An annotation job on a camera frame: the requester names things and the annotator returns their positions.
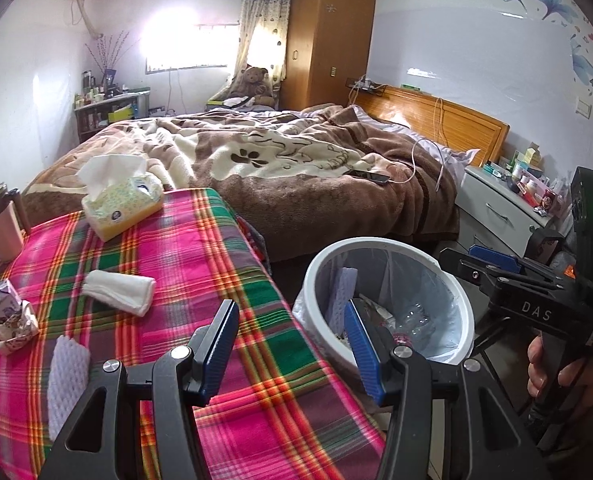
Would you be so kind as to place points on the white wall switch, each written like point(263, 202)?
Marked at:
point(583, 108)

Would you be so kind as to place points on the cluster of cosmetics jars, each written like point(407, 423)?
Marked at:
point(531, 185)

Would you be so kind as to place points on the yellow tissue pack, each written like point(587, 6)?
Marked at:
point(121, 200)

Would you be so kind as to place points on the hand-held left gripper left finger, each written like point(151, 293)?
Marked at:
point(221, 350)

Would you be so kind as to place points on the vase of purple branches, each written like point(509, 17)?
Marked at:
point(107, 55)

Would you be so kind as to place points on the power strip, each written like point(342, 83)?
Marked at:
point(365, 84)

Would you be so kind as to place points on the wooden bed headboard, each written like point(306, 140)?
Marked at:
point(451, 122)

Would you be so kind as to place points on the wooden wardrobe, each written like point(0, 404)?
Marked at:
point(326, 40)

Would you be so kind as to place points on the clear plastic bottle red label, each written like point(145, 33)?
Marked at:
point(416, 322)

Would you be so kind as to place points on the patterned curtain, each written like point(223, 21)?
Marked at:
point(261, 25)

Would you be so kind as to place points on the cluttered shelf unit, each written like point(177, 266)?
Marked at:
point(111, 110)

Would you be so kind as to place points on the rolled white towel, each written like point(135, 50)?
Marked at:
point(119, 292)

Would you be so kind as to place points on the white nightstand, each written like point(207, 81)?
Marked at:
point(496, 205)

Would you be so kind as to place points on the black smartphone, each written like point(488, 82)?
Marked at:
point(371, 176)

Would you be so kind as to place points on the blue flower wall stickers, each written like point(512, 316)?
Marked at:
point(546, 0)

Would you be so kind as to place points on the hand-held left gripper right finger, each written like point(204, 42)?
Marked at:
point(364, 355)

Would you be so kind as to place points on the white wall pipe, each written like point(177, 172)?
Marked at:
point(84, 10)

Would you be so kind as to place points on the white trash bin with liner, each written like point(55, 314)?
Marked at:
point(321, 320)

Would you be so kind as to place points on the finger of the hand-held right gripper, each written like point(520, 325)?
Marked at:
point(469, 272)
point(493, 256)

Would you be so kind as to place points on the pink mug with brown lid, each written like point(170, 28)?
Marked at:
point(1, 225)

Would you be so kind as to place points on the pink green plaid cloth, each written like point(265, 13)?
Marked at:
point(201, 260)

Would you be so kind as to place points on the bright window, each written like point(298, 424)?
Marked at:
point(191, 42)

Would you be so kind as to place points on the brown teddy bear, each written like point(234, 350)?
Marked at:
point(256, 85)

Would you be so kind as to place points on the person's right hand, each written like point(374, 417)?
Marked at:
point(586, 375)

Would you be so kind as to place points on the bed with brown blanket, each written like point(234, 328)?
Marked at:
point(276, 200)

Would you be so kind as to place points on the crumpled printed paper wrapper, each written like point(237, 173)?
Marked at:
point(21, 332)

